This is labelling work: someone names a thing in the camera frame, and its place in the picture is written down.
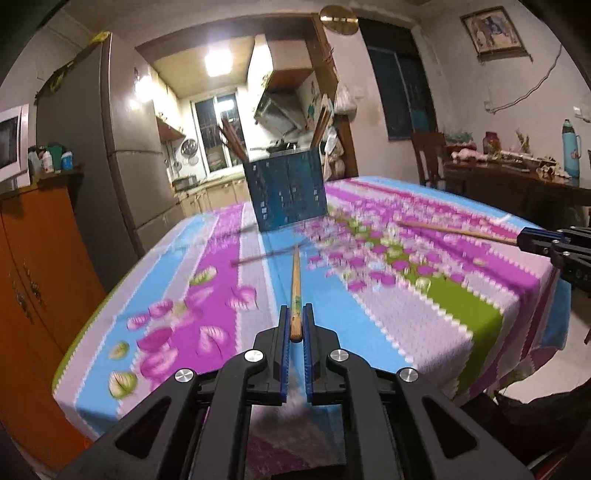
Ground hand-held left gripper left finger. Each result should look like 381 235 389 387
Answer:
58 305 293 480

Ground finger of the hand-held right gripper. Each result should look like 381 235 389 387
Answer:
549 244 591 269
516 227 591 256

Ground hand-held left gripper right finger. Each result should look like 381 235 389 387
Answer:
302 304 537 480

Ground wooden chopstick with green print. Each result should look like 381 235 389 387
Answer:
290 244 304 343

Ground blue perforated plastic basket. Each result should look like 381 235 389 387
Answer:
244 147 329 233

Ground reddish-brown wooden chopstick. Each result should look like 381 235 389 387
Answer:
224 117 246 162
217 124 243 164

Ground dark wooden side table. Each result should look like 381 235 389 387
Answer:
442 156 591 220

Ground floral purple blue tablecloth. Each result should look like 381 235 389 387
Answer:
52 174 571 480

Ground blue thermos bottle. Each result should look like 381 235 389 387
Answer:
560 119 583 179

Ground pink cloth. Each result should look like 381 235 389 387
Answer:
450 145 489 163

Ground wooden chair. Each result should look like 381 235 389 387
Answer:
410 130 450 186

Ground dark cloth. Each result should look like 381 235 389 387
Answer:
493 382 591 464

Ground kitchen counter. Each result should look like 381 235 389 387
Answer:
173 178 253 219

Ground dark window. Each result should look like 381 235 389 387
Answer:
359 18 438 142

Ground hanging white plastic bag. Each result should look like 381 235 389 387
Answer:
332 82 359 117
322 126 345 182

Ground kitchen window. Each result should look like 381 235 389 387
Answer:
191 93 246 175

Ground orange wooden cabinet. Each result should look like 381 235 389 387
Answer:
0 172 108 464

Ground grey refrigerator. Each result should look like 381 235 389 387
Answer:
36 31 186 261

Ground round golden disc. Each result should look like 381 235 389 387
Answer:
320 4 359 36

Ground ceiling light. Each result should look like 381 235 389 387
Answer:
204 45 235 78

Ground white microwave oven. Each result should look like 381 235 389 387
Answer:
0 104 31 184

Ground wall cable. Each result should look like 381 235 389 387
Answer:
484 45 565 115

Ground framed wall picture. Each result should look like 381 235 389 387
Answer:
460 6 528 57

